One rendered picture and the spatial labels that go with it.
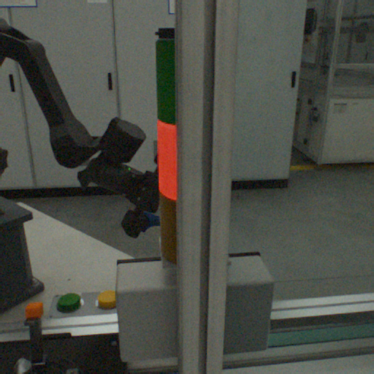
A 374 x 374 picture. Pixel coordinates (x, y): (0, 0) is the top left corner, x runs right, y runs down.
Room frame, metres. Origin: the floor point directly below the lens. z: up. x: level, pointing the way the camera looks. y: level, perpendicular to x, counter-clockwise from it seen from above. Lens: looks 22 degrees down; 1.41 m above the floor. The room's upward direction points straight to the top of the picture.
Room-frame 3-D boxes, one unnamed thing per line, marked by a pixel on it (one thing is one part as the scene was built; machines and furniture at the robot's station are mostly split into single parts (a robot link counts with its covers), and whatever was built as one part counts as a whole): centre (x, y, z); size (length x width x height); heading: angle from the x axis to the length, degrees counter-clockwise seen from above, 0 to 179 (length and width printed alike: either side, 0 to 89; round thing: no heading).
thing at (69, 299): (0.56, 0.21, 0.96); 0.04 x 0.04 x 0.02
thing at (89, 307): (0.57, 0.14, 0.93); 0.21 x 0.07 x 0.06; 97
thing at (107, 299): (0.57, 0.14, 0.96); 0.04 x 0.04 x 0.02
